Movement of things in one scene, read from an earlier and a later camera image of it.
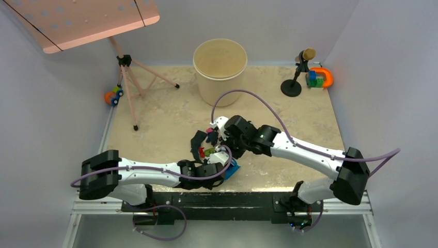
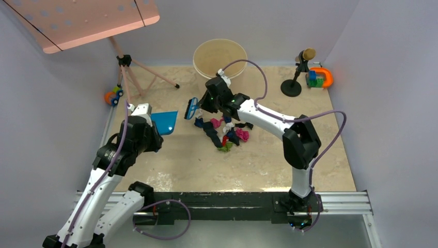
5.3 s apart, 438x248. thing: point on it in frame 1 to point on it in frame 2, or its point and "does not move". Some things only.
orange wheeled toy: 112,97 does not move
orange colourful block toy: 319,77 does not move
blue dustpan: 233,168 to 165,121
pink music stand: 57,25 does not move
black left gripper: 208,185 to 157,139
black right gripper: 236,154 to 204,105
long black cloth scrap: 196,142 to 208,128
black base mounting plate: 169,206 does not move
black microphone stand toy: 292,88 does not move
